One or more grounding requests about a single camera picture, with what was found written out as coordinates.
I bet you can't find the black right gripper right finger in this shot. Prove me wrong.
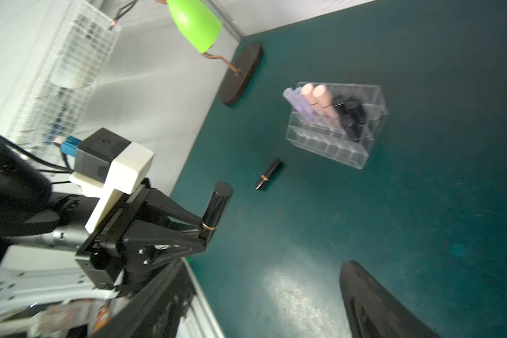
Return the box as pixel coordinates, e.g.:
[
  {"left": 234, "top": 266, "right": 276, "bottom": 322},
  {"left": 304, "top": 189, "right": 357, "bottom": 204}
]
[{"left": 339, "top": 261, "right": 439, "bottom": 337}]

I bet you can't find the copper scroll glass stand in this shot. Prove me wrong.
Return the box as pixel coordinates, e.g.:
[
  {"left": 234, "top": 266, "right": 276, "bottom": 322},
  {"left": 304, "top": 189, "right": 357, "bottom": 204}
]
[{"left": 202, "top": 42, "right": 263, "bottom": 106}]

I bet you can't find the lilac lipstick tube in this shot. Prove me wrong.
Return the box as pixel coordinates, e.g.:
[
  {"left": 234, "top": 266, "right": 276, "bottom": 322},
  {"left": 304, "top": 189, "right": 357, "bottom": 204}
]
[
  {"left": 293, "top": 87, "right": 317, "bottom": 115},
  {"left": 283, "top": 87, "right": 305, "bottom": 114}
]

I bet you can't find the pale pink lipstick tube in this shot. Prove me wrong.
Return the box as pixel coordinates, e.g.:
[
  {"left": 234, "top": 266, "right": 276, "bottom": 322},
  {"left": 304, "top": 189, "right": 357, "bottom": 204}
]
[{"left": 301, "top": 83, "right": 327, "bottom": 118}]

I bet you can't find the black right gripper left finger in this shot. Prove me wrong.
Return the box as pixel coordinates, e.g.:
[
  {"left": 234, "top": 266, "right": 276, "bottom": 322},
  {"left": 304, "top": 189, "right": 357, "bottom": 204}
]
[{"left": 92, "top": 260, "right": 194, "bottom": 337}]

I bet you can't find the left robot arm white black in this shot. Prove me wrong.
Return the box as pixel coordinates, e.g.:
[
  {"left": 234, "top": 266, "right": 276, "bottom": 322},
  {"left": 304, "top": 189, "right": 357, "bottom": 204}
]
[{"left": 0, "top": 128, "right": 233, "bottom": 290}]

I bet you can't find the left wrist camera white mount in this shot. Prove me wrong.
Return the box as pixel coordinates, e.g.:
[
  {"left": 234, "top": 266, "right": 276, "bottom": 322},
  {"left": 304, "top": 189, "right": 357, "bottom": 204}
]
[{"left": 56, "top": 128, "right": 154, "bottom": 234}]

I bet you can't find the clear acrylic lipstick organizer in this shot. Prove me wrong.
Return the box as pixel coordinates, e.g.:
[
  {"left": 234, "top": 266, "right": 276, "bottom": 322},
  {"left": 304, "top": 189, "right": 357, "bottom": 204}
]
[{"left": 286, "top": 83, "right": 389, "bottom": 169}]

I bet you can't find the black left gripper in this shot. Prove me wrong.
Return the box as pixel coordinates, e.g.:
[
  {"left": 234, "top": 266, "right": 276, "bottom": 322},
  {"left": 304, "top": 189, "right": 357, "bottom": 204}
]
[{"left": 75, "top": 178, "right": 207, "bottom": 290}]

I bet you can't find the pink lip gloss tube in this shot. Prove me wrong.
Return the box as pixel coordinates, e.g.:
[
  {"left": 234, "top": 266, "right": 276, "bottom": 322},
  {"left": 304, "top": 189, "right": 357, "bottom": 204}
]
[{"left": 313, "top": 84, "right": 340, "bottom": 123}]

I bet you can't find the green plastic wine glass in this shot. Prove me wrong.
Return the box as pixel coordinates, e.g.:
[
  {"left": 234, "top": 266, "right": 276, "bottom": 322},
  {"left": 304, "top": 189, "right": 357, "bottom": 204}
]
[{"left": 167, "top": 0, "right": 223, "bottom": 54}]

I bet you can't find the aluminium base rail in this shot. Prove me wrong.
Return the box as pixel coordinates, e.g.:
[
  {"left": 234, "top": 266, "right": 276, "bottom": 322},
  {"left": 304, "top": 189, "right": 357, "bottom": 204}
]
[{"left": 176, "top": 259, "right": 225, "bottom": 338}]

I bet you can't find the white wire basket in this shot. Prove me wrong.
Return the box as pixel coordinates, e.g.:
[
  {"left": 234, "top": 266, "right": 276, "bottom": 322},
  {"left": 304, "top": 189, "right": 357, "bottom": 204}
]
[{"left": 6, "top": 1, "right": 121, "bottom": 149}]

